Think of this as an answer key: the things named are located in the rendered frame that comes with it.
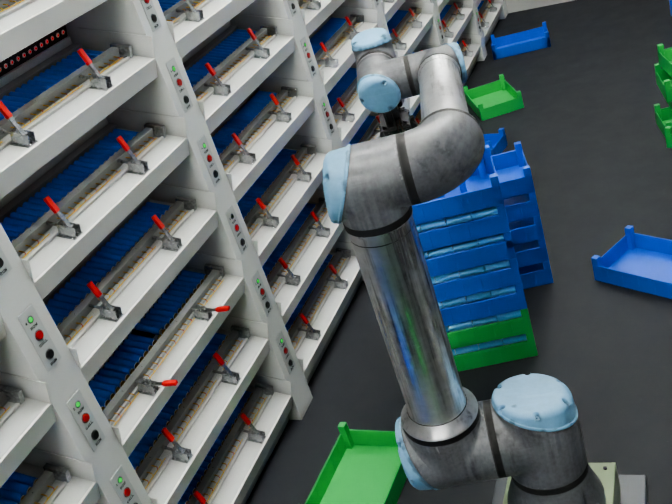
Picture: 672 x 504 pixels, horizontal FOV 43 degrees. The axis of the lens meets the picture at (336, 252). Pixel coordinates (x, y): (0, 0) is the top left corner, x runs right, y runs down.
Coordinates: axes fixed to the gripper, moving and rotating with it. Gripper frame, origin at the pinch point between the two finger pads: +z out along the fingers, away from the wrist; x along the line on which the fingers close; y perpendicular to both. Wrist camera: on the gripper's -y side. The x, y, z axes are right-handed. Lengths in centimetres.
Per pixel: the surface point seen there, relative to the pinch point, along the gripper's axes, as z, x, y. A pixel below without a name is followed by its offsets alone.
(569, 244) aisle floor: 72, 40, -26
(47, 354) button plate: -34, -65, 75
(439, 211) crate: 9.9, 5.0, 13.3
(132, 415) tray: -4, -64, 68
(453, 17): 92, 23, -220
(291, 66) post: -3, -30, -53
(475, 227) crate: 16.5, 12.7, 15.1
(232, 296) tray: 9, -49, 27
